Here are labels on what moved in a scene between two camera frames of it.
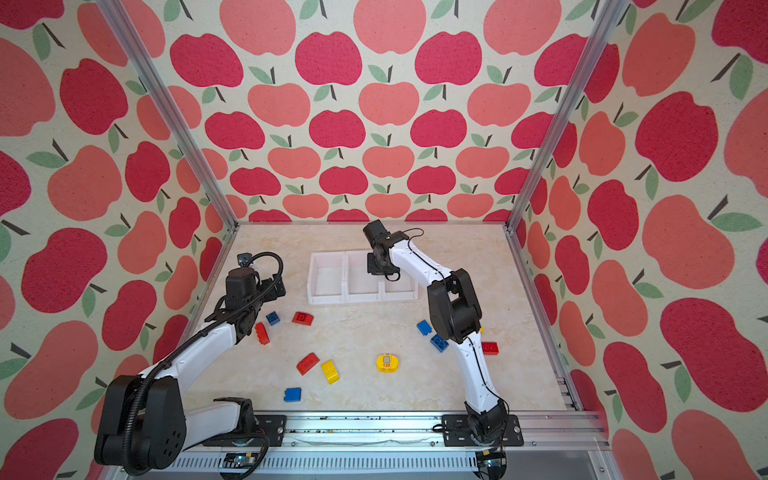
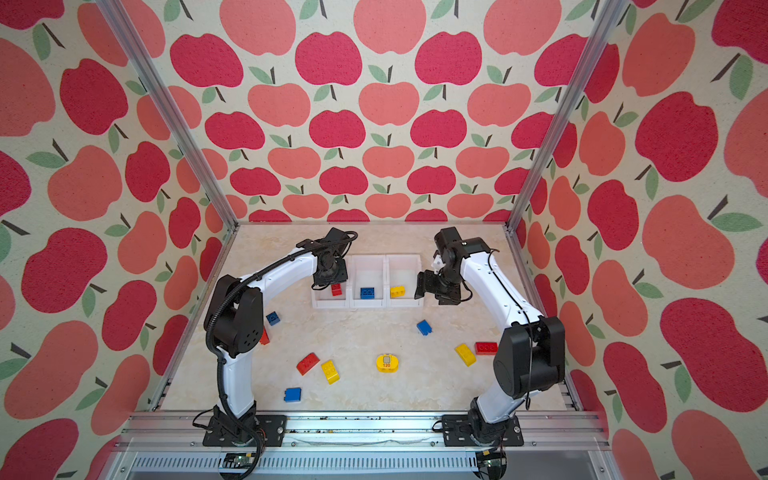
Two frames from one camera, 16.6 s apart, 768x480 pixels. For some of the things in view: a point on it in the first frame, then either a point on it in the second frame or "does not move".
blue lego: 273,318 does not move
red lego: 307,364 does not move
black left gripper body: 255,299 -> 338,274
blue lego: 424,327 does not move
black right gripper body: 373,268 -> 442,288
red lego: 490,348 does not move
